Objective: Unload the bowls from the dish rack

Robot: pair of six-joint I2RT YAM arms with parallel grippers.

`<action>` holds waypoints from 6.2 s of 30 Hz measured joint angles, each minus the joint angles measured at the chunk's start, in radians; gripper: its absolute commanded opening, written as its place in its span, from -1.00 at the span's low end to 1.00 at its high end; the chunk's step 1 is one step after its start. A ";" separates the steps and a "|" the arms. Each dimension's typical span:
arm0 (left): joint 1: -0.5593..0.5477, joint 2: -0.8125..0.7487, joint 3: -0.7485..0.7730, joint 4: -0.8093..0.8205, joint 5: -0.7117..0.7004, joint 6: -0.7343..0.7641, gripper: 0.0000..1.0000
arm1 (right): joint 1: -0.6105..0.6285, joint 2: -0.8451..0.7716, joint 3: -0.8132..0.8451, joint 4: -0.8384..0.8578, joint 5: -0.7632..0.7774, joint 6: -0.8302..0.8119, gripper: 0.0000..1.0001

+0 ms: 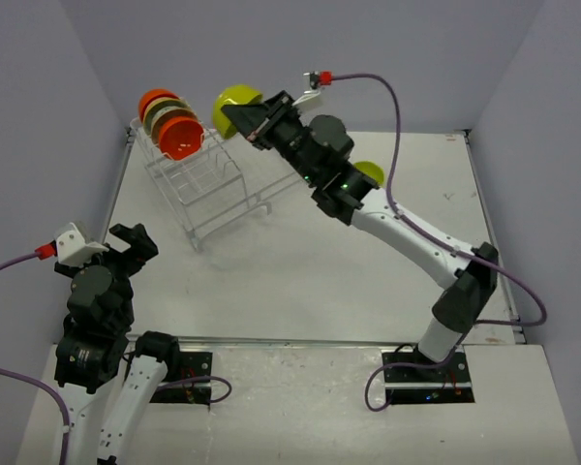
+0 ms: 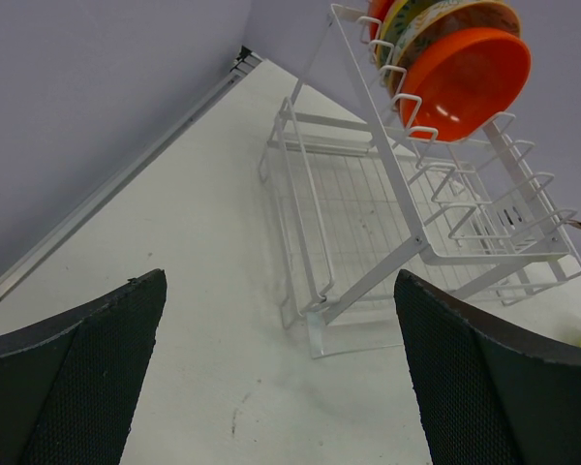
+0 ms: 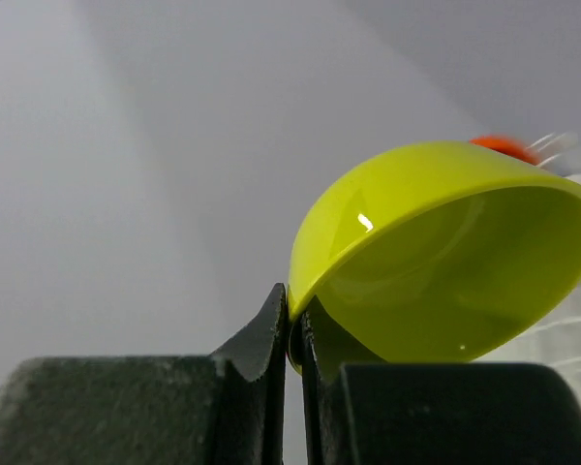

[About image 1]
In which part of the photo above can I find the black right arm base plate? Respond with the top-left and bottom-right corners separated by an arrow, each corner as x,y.
383,352 -> 475,405

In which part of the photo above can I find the patterned beige bowl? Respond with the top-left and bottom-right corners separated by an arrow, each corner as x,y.
144,107 -> 198,139

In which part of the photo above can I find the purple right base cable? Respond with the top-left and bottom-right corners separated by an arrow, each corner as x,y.
362,360 -> 442,413

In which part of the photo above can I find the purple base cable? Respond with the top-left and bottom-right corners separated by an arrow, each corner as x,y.
362,360 -> 442,413
157,375 -> 233,404

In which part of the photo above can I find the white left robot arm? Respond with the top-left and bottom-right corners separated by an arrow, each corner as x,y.
54,223 -> 182,464

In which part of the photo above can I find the orange bowl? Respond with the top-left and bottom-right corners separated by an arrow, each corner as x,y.
158,116 -> 204,161
138,88 -> 178,119

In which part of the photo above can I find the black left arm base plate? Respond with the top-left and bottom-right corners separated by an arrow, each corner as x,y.
150,351 -> 213,406

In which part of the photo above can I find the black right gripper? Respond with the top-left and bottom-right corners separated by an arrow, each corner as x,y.
222,90 -> 321,185

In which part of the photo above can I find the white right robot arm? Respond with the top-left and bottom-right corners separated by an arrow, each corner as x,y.
212,84 -> 499,381

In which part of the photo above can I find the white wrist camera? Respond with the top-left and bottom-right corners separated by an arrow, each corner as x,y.
54,222 -> 109,267
293,71 -> 322,112

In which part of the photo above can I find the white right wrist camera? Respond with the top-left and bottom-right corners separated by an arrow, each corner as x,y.
293,71 -> 322,112

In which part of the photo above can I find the lime green bowl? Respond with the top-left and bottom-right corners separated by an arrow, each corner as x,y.
210,84 -> 265,141
353,161 -> 384,186

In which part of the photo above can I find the white wire dish rack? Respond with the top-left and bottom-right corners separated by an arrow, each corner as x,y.
130,118 -> 302,250

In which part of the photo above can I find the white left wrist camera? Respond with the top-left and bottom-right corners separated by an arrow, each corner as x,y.
54,222 -> 109,267

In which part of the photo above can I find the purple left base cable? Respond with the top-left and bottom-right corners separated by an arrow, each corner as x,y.
157,375 -> 233,404

